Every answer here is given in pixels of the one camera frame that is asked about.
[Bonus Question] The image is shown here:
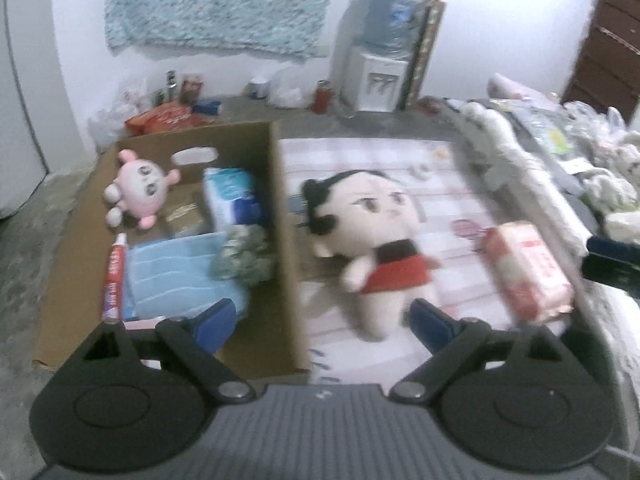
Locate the white water dispenser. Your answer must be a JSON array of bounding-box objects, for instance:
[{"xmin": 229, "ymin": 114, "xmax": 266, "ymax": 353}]
[{"xmin": 345, "ymin": 45, "xmax": 410, "ymax": 113}]

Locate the red snack packet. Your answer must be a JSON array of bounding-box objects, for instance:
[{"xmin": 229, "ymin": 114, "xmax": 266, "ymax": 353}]
[{"xmin": 125, "ymin": 101, "xmax": 208, "ymax": 135}]

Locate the pink printed plastic bag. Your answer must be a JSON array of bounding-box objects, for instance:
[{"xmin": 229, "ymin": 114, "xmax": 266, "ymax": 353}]
[{"xmin": 89, "ymin": 77, "xmax": 151, "ymax": 151}]

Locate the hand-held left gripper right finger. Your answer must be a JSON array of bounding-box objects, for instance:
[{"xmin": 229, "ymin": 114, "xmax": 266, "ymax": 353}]
[{"xmin": 389, "ymin": 299, "xmax": 585, "ymax": 404}]

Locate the pink round plush toy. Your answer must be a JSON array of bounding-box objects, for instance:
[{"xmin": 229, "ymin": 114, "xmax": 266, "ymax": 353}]
[{"xmin": 103, "ymin": 149, "xmax": 181, "ymax": 231}]

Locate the brown wooden door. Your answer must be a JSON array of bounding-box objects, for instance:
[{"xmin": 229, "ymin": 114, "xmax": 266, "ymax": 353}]
[{"xmin": 560, "ymin": 0, "xmax": 640, "ymax": 126}]

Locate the blue water jug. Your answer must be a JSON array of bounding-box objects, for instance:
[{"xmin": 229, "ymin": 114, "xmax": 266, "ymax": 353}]
[{"xmin": 362, "ymin": 0, "xmax": 423, "ymax": 56}]

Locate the white cabinet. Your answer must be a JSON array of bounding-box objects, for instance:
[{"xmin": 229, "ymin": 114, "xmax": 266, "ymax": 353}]
[{"xmin": 0, "ymin": 0, "xmax": 51, "ymax": 221}]

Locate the blue tissue pack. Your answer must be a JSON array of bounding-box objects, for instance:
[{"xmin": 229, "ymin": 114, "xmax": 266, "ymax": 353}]
[{"xmin": 202, "ymin": 166, "xmax": 266, "ymax": 233}]

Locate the teal towel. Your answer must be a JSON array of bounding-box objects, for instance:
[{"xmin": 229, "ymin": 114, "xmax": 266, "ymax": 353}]
[{"xmin": 122, "ymin": 232, "xmax": 251, "ymax": 321}]

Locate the green white fabric bundle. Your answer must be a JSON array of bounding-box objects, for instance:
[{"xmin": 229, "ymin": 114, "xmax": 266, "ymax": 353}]
[{"xmin": 209, "ymin": 224, "xmax": 276, "ymax": 286}]

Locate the red thermos bottle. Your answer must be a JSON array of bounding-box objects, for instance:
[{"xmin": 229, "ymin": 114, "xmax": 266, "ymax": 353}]
[{"xmin": 314, "ymin": 80, "xmax": 333, "ymax": 113}]

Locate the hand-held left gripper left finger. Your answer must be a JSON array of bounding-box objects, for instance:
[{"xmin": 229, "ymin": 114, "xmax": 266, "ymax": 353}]
[{"xmin": 80, "ymin": 298, "xmax": 255, "ymax": 404}]

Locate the brown cardboard box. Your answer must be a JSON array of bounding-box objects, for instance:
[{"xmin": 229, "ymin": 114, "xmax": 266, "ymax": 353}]
[{"xmin": 32, "ymin": 121, "xmax": 311, "ymax": 376}]

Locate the framed patterned board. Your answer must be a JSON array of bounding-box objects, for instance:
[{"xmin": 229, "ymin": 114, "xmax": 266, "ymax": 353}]
[{"xmin": 397, "ymin": 0, "xmax": 447, "ymax": 110}]

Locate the red toothpaste tube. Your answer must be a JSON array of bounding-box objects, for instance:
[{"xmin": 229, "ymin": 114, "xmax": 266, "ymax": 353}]
[{"xmin": 101, "ymin": 232, "xmax": 128, "ymax": 322}]

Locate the gold foil packet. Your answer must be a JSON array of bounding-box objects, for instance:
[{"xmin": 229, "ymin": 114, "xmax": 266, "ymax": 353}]
[{"xmin": 165, "ymin": 203, "xmax": 208, "ymax": 238}]

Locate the teal floral wall cloth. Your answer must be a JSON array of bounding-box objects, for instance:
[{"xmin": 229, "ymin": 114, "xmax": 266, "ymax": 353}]
[{"xmin": 104, "ymin": 0, "xmax": 358, "ymax": 63}]

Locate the pink tissue pack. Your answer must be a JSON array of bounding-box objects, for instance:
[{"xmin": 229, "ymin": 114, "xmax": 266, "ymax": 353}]
[{"xmin": 481, "ymin": 221, "xmax": 575, "ymax": 322}]

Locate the white knitted blanket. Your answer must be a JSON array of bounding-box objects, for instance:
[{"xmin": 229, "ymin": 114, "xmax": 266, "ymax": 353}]
[{"xmin": 450, "ymin": 102, "xmax": 640, "ymax": 311}]

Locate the black-haired plush doll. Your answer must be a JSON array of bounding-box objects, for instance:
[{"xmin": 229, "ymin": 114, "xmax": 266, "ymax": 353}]
[{"xmin": 300, "ymin": 169, "xmax": 441, "ymax": 338}]

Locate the white plastic bag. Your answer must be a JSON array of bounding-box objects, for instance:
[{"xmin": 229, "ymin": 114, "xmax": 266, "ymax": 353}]
[{"xmin": 267, "ymin": 65, "xmax": 313, "ymax": 108}]

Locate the pile of plastic bags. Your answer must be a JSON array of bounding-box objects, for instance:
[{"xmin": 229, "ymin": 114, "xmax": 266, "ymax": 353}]
[{"xmin": 565, "ymin": 100, "xmax": 640, "ymax": 241}]

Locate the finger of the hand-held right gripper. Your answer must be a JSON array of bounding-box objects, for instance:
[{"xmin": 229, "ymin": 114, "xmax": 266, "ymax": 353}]
[
  {"xmin": 586, "ymin": 236, "xmax": 640, "ymax": 261},
  {"xmin": 582, "ymin": 255, "xmax": 640, "ymax": 291}
]

